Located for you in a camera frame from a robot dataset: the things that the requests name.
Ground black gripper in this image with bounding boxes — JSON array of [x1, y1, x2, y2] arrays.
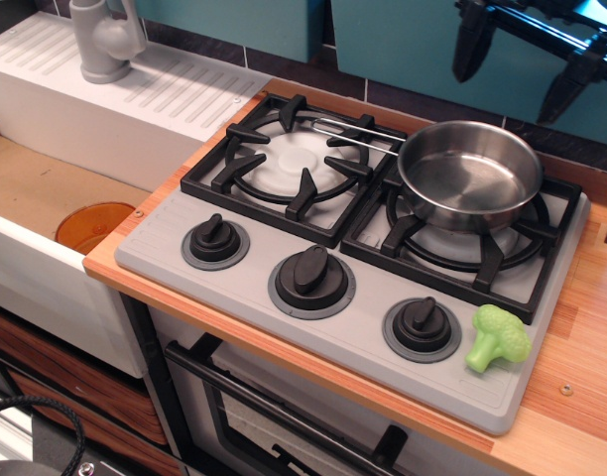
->
[[452, 1, 607, 125]]

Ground stainless steel pot with handle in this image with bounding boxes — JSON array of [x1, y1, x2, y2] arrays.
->
[[311, 117, 544, 234]]

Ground green toy cauliflower floret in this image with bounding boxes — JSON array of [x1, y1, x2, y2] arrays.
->
[[465, 304, 532, 373]]

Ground black right stove knob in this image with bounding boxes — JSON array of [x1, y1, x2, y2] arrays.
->
[[382, 297, 462, 364]]

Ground black stove knob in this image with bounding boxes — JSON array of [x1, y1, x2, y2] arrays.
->
[[182, 213, 250, 272], [268, 245, 356, 320], [382, 297, 462, 364]]

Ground grey toy stove top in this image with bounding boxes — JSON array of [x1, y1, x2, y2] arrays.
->
[[113, 114, 591, 437]]

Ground black middle stove knob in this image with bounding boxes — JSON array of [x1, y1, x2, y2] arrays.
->
[[268, 245, 356, 320]]

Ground black left stove knob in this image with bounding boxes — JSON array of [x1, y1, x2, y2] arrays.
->
[[182, 213, 250, 272]]

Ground black right burner grate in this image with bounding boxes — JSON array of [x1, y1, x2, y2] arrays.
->
[[339, 137, 583, 326]]

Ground black burner grate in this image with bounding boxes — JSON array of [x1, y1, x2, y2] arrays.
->
[[181, 94, 407, 248], [339, 137, 583, 326]]

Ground black left burner grate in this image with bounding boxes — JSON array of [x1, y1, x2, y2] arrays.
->
[[181, 94, 407, 248]]

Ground grey toy faucet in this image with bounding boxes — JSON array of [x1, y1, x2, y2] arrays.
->
[[69, 0, 147, 84]]

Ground white toy sink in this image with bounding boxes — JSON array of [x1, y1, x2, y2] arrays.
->
[[0, 13, 268, 378]]

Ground orange plastic plate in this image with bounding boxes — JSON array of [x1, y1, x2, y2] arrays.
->
[[55, 202, 135, 255]]

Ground wooden drawer fronts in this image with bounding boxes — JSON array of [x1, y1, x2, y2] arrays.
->
[[0, 307, 182, 475]]

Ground oven door with black handle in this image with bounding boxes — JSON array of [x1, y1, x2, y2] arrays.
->
[[152, 310, 497, 475]]

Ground black braided cable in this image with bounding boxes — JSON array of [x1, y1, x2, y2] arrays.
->
[[0, 395, 86, 472]]

